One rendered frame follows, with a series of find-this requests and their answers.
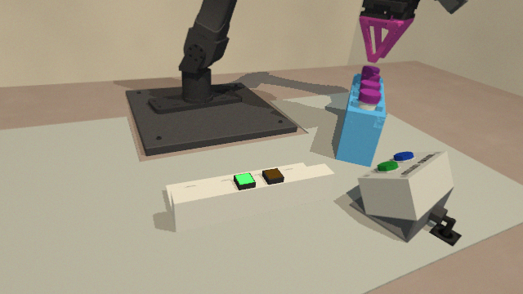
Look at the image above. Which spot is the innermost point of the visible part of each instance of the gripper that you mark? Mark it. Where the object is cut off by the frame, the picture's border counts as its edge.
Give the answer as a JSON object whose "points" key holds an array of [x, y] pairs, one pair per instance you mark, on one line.
{"points": [[378, 19]]}

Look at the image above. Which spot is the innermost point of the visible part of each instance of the blue rectangular tube holder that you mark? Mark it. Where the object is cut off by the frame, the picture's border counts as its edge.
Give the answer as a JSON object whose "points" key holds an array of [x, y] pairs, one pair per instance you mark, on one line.
{"points": [[362, 128]]}

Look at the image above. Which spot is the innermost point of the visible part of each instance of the cream long bar with two dark lamps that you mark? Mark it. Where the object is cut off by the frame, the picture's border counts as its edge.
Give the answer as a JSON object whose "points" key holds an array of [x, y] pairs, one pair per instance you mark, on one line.
{"points": [[226, 198]]}

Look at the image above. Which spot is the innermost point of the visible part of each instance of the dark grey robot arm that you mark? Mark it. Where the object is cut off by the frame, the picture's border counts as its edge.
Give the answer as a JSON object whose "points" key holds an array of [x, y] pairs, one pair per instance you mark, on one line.
{"points": [[205, 44]]}

